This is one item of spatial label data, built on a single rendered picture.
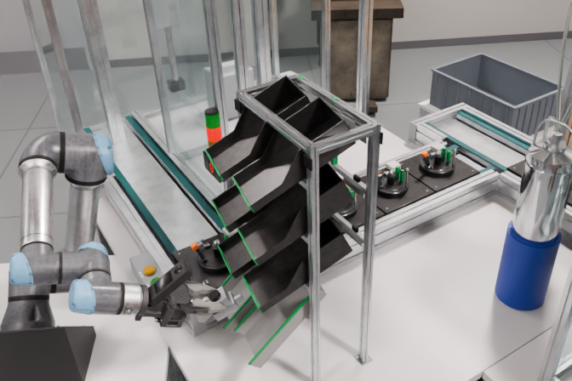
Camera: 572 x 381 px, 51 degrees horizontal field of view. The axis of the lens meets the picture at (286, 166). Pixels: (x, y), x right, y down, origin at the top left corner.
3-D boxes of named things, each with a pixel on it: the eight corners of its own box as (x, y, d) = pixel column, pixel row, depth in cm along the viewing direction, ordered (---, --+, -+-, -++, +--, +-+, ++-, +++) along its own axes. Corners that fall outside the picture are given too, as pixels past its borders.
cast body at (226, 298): (218, 321, 152) (204, 307, 147) (214, 309, 155) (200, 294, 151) (246, 304, 152) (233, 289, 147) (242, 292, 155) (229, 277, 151)
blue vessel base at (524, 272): (522, 318, 190) (538, 253, 175) (484, 289, 201) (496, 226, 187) (554, 298, 197) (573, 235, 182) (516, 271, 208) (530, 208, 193)
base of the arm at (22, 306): (-11, 332, 172) (-9, 298, 175) (17, 332, 187) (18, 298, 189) (39, 328, 171) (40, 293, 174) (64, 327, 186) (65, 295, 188)
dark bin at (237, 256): (234, 279, 163) (220, 264, 159) (220, 250, 174) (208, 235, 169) (319, 220, 164) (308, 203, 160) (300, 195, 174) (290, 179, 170)
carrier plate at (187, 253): (202, 299, 190) (201, 294, 189) (172, 257, 207) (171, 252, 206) (267, 270, 200) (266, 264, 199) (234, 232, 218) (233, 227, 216)
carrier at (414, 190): (386, 217, 222) (387, 190, 215) (346, 186, 239) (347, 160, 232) (434, 196, 232) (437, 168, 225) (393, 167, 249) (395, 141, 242)
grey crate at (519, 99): (507, 146, 322) (515, 108, 309) (426, 104, 367) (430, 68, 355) (559, 124, 340) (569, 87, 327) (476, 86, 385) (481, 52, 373)
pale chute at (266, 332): (260, 368, 162) (248, 365, 160) (245, 333, 173) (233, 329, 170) (327, 294, 157) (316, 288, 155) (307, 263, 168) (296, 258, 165)
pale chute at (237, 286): (234, 332, 173) (223, 328, 171) (221, 302, 184) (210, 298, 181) (296, 262, 168) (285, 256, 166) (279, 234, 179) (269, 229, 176)
